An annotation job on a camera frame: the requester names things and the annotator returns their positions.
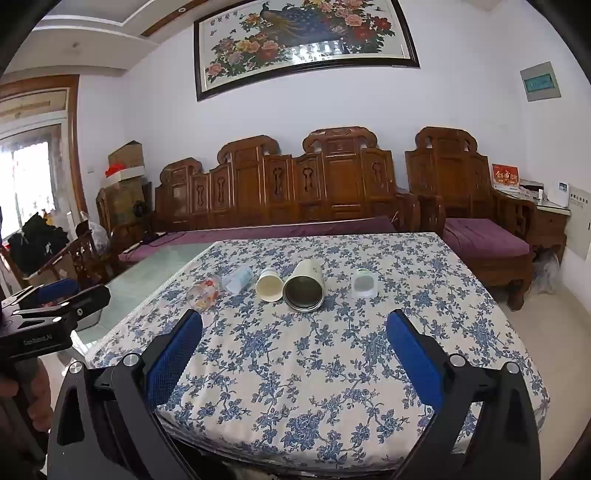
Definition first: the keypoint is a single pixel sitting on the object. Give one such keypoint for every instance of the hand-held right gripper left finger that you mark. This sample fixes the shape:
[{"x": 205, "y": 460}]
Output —
[{"x": 175, "y": 355}]

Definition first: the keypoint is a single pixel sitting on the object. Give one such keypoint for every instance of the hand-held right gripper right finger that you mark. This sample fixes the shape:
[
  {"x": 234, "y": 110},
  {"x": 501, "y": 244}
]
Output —
[{"x": 413, "y": 360}]

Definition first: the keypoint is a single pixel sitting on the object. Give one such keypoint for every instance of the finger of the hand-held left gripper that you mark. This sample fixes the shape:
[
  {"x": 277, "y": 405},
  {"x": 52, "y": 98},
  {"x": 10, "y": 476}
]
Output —
[
  {"x": 81, "y": 302},
  {"x": 56, "y": 290}
]

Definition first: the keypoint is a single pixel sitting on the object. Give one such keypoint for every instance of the clear glass cup with print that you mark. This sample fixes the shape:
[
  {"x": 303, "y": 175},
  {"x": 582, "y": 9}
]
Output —
[{"x": 203, "y": 294}]

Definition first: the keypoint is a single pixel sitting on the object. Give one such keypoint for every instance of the white grey cup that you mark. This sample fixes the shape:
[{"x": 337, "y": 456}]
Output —
[{"x": 364, "y": 284}]

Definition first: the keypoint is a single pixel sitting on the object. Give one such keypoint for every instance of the light blue plastic cup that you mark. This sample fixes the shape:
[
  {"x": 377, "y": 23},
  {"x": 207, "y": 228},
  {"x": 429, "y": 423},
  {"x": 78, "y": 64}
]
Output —
[{"x": 238, "y": 280}]

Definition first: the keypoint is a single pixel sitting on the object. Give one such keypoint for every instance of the cream paper cup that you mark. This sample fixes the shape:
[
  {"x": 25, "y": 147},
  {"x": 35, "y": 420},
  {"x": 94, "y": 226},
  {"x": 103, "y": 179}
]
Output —
[{"x": 269, "y": 286}]

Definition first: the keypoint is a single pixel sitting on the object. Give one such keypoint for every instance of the large cream tumbler cup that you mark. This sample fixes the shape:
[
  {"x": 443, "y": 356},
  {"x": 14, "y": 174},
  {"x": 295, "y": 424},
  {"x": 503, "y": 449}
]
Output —
[{"x": 304, "y": 288}]

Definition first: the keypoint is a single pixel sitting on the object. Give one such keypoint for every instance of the person's left hand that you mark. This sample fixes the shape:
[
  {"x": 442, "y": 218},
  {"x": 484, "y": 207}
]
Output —
[{"x": 40, "y": 397}]

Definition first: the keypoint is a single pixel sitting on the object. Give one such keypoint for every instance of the small wooden chair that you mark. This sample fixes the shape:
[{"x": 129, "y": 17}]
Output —
[{"x": 81, "y": 258}]

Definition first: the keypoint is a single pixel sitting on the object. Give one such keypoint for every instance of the dark clothes pile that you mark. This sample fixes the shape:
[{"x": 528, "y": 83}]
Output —
[{"x": 39, "y": 242}]

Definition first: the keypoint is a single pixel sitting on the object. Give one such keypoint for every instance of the white plastic bag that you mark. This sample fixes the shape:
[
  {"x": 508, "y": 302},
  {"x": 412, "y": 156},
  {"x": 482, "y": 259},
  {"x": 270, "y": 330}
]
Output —
[{"x": 96, "y": 235}]

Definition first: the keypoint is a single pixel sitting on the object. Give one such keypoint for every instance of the large worn cardboard box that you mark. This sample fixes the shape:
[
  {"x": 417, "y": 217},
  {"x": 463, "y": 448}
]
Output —
[{"x": 121, "y": 201}]

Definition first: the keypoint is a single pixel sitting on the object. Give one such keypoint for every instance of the blue floral tablecloth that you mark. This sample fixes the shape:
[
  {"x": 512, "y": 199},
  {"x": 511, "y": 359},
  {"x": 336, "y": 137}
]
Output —
[{"x": 300, "y": 369}]

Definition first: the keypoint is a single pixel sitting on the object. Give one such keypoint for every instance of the white flat box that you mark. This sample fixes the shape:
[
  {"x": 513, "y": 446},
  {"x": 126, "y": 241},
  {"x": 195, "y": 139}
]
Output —
[{"x": 123, "y": 175}]

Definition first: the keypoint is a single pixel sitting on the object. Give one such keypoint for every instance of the square purple seat cushion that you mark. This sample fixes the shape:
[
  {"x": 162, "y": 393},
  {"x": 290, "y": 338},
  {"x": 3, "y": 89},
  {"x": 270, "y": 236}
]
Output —
[{"x": 485, "y": 237}]

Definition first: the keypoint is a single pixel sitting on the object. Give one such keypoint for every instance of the brown cardboard box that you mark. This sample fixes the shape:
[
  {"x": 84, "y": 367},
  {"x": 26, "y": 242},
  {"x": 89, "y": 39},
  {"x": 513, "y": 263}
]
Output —
[{"x": 127, "y": 154}]

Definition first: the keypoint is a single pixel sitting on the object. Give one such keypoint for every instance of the clear plastic bag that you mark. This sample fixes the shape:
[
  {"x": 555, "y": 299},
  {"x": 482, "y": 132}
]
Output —
[{"x": 547, "y": 272}]

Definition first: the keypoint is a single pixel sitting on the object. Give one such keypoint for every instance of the long purple sofa cushion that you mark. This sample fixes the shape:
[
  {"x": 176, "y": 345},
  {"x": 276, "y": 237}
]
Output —
[{"x": 277, "y": 229}]

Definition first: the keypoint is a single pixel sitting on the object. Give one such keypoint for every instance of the carved wooden armchair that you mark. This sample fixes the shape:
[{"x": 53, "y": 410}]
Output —
[{"x": 455, "y": 180}]

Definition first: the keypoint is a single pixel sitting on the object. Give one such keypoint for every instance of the carved wooden sofa bench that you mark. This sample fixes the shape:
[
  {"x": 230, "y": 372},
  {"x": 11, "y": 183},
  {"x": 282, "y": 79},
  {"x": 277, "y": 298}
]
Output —
[{"x": 249, "y": 184}]

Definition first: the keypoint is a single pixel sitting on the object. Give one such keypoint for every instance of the wooden side table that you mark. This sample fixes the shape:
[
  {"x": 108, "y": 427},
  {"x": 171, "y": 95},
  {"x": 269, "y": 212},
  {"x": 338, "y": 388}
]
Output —
[{"x": 551, "y": 226}]

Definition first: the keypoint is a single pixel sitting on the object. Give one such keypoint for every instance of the red gift box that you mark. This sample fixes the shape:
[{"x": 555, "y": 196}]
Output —
[{"x": 506, "y": 176}]

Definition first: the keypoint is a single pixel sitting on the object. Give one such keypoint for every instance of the white desk device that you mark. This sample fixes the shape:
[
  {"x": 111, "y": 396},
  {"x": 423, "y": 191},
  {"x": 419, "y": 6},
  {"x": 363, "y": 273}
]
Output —
[{"x": 562, "y": 193}]

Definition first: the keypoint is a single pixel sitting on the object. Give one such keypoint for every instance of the framed peacock flower painting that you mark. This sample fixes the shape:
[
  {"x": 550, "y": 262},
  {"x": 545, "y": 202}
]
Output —
[{"x": 295, "y": 41}]

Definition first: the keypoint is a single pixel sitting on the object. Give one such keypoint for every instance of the window with wooden frame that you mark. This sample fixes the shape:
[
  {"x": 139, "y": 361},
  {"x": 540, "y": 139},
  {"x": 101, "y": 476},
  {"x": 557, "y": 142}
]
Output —
[{"x": 30, "y": 180}]

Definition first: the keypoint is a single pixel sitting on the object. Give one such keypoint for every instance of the grey wall panel box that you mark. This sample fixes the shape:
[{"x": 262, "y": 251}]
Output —
[{"x": 541, "y": 82}]

